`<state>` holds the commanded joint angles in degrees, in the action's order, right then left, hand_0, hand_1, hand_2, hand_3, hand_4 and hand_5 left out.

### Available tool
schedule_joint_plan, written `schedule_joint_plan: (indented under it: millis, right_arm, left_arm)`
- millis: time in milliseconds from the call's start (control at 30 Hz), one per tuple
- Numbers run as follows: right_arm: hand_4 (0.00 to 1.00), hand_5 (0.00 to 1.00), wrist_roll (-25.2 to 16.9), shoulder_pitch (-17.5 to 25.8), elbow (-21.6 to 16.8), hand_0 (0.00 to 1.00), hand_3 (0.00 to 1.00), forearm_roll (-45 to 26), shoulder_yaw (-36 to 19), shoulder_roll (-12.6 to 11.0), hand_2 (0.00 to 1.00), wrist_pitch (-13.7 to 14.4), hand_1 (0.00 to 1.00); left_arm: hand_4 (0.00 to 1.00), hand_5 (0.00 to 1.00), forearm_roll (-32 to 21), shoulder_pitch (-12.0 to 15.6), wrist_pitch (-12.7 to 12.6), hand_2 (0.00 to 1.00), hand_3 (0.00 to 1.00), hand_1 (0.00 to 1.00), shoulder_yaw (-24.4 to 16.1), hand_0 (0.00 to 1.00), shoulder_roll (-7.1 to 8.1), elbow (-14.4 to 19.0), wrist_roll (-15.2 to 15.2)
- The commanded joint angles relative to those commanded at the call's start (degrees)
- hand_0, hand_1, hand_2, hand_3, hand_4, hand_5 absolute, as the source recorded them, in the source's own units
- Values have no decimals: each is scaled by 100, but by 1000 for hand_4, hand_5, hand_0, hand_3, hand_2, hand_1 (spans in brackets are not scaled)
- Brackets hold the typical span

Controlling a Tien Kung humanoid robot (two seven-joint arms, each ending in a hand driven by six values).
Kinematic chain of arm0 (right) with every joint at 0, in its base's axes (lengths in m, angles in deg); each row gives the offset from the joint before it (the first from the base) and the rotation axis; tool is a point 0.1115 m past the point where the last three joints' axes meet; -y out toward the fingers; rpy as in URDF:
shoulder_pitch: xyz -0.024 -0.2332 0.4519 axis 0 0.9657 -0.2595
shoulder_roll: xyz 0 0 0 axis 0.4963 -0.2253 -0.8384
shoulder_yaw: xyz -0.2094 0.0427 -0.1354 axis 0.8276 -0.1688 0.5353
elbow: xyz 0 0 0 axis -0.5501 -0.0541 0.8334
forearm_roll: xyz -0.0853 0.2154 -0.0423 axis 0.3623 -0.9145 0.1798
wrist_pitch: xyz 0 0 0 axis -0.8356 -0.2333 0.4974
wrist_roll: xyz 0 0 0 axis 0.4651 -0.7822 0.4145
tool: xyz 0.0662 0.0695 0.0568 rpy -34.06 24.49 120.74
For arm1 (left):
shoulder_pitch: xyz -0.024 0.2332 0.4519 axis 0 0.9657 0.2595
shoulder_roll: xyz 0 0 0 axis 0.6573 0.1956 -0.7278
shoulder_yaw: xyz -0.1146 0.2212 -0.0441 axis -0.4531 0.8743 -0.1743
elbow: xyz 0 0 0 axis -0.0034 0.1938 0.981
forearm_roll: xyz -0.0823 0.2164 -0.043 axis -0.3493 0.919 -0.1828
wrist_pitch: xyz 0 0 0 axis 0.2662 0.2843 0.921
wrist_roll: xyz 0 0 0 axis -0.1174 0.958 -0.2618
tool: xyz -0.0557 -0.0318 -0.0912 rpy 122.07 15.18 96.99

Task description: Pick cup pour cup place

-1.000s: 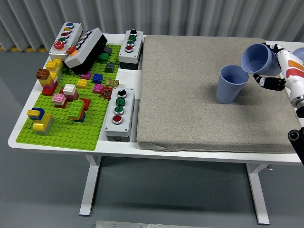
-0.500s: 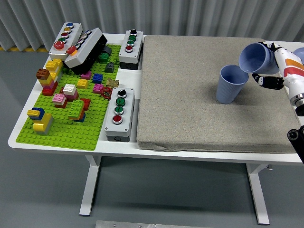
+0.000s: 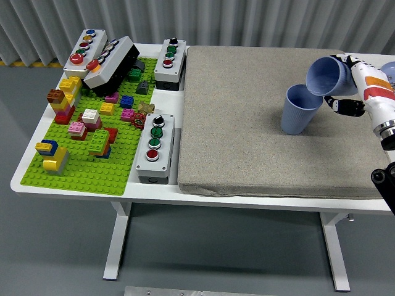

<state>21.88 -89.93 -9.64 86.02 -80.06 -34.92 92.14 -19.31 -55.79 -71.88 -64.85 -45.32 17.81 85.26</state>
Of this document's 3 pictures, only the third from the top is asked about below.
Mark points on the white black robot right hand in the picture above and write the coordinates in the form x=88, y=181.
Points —
x=375, y=92

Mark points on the blue ribbed plastic cup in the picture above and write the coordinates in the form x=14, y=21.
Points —
x=324, y=75
x=296, y=120

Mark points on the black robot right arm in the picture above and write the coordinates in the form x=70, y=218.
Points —
x=378, y=176

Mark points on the blue plate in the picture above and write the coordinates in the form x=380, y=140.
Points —
x=389, y=69

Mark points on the grey-brown cushion mat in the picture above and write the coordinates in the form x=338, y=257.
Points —
x=240, y=123

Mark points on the white table leg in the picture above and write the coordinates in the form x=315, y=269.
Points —
x=115, y=246
x=336, y=253

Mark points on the grey pleated curtain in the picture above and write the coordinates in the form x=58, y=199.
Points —
x=216, y=21

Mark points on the four-button grey control box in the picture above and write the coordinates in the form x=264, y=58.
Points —
x=165, y=72
x=152, y=165

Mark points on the brass valve with red wheel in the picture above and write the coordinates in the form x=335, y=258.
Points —
x=145, y=108

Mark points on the grey sloped toy brick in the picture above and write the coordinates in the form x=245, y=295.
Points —
x=143, y=88

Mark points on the dark grey curved piece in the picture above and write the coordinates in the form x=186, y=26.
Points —
x=139, y=64

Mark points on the green toy brick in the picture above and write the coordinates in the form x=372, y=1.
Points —
x=134, y=74

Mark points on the blue toy brick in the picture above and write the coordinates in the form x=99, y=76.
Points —
x=126, y=101

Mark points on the magenta toy brick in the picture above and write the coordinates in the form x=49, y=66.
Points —
x=112, y=98
x=127, y=114

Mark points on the red toy brick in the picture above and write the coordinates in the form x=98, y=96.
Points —
x=113, y=134

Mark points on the yellow toy brick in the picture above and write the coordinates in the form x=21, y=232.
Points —
x=107, y=108

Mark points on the five-button box with black base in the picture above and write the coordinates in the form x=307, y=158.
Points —
x=106, y=69

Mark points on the green brick stack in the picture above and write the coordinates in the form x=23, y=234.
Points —
x=98, y=140

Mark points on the green studded baseplate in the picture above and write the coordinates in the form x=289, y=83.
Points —
x=86, y=175

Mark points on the pink white red brick stack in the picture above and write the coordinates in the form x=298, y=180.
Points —
x=76, y=127

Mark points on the five-button grey control box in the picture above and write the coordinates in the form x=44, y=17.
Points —
x=75, y=66

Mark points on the yellow white brick stack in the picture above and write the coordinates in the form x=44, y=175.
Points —
x=69, y=84

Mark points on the brown yellow red brick tower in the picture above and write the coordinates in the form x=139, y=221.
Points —
x=57, y=97

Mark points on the yellow grey brick stack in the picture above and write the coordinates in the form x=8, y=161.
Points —
x=55, y=161

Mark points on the blue yellow brick stack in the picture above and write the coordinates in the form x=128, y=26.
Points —
x=43, y=147

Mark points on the yellow black floor tape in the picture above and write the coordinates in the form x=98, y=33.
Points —
x=31, y=64

